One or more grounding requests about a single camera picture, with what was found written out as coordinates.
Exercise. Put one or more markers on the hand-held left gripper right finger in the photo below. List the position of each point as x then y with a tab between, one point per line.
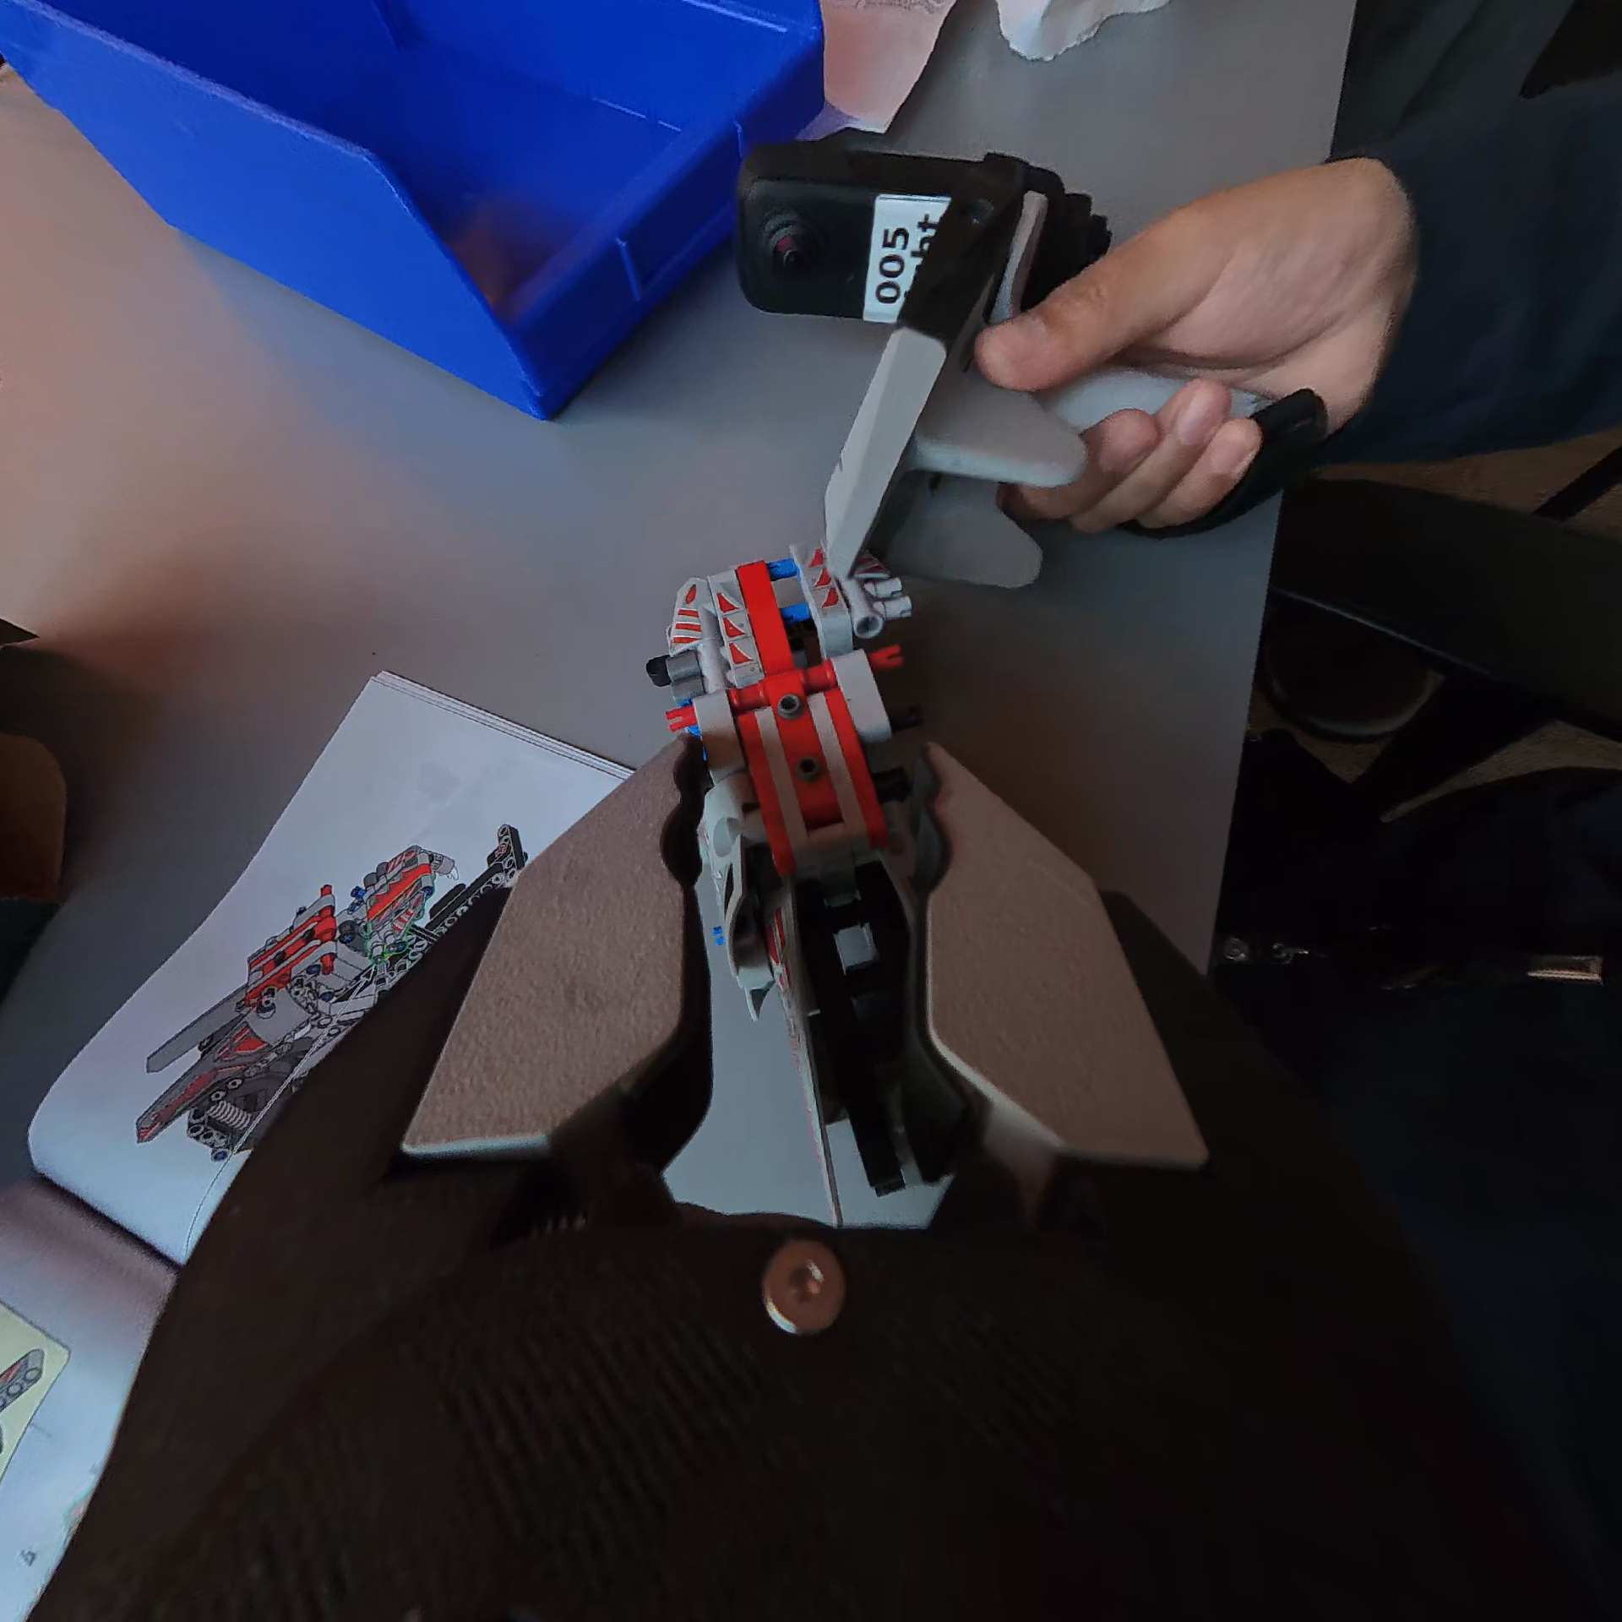
1061	1001

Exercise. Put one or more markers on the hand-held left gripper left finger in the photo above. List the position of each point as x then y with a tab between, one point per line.
546	988

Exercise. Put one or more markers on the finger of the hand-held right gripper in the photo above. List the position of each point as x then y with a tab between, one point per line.
975	538
892	417

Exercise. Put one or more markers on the red and grey lego model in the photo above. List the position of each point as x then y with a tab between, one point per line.
807	759

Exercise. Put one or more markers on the person's right forearm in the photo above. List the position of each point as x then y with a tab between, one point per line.
1521	255

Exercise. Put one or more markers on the lego instruction booklet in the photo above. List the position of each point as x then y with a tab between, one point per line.
380	812

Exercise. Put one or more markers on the person's right hand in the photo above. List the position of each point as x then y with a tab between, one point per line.
1267	289

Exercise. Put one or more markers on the printed paper receipt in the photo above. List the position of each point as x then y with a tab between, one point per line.
875	59

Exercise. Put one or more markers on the crumpled white paper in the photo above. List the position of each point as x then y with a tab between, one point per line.
1066	26

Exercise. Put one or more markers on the black chair armrest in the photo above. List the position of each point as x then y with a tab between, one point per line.
1459	583

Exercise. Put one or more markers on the blue plastic bin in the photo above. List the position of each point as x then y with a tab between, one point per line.
320	151

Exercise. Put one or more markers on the grey jacket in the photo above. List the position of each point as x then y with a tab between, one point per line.
1459	64

